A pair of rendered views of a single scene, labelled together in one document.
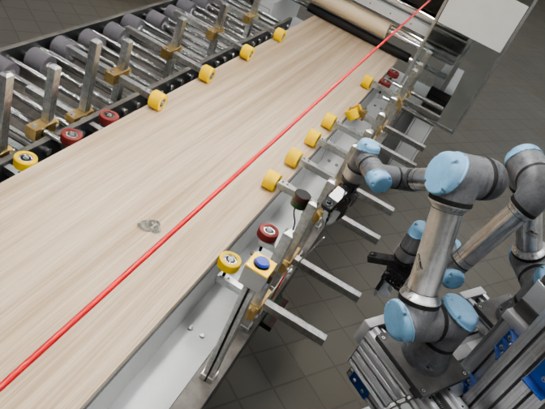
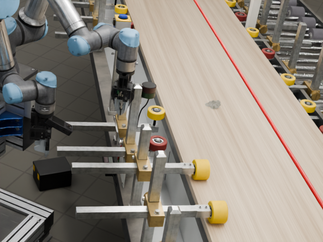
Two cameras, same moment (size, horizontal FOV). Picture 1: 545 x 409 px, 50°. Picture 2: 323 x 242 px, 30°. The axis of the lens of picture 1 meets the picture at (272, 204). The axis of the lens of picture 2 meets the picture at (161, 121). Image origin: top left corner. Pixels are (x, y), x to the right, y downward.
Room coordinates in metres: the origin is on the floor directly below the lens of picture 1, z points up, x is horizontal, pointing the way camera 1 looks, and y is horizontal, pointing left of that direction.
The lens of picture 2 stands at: (3.66, -0.94, 2.28)
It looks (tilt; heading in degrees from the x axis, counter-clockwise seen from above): 31 degrees down; 154
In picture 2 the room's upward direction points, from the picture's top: 9 degrees clockwise
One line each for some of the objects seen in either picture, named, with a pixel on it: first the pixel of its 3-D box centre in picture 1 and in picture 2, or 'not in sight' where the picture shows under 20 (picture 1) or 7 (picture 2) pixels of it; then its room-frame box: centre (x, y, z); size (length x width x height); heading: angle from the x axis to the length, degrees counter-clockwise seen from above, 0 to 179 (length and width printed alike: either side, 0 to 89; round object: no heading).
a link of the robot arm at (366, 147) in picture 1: (364, 156); (127, 44); (1.74, -0.21, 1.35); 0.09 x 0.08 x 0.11; 30
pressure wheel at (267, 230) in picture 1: (264, 239); (156, 150); (1.74, -0.03, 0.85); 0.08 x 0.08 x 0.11
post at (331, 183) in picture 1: (310, 225); (139, 177); (1.93, -0.17, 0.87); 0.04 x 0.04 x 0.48; 80
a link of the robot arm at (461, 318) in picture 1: (450, 320); (2, 34); (1.31, -0.60, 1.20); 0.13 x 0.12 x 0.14; 120
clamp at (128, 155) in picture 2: (285, 257); (130, 149); (1.71, -0.13, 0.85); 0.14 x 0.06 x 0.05; 170
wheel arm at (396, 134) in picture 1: (394, 132); not in sight; (2.94, -0.44, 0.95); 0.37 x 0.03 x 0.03; 80
